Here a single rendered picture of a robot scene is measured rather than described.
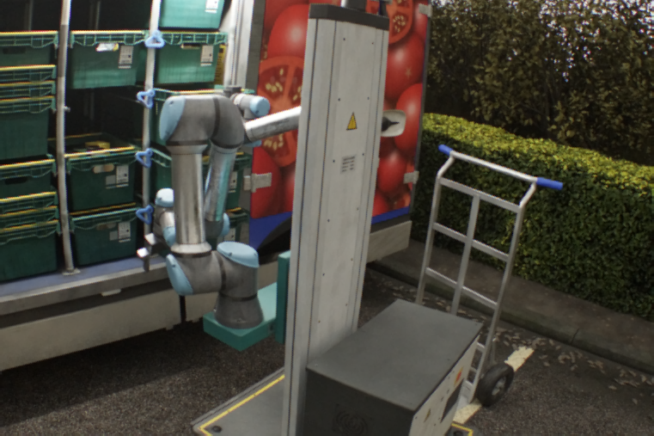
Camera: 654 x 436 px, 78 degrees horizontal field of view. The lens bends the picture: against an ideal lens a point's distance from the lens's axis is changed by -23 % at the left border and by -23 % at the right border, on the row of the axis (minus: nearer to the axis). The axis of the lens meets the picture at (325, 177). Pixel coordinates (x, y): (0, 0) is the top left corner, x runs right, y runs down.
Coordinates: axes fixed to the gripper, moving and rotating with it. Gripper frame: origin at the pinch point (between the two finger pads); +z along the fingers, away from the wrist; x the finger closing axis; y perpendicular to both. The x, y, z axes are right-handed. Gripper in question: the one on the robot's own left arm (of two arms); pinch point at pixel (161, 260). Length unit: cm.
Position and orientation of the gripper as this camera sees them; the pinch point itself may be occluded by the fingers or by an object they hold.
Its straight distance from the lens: 183.9
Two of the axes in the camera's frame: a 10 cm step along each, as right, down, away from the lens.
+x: -6.7, 2.5, -7.0
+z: -2.9, 7.8, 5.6
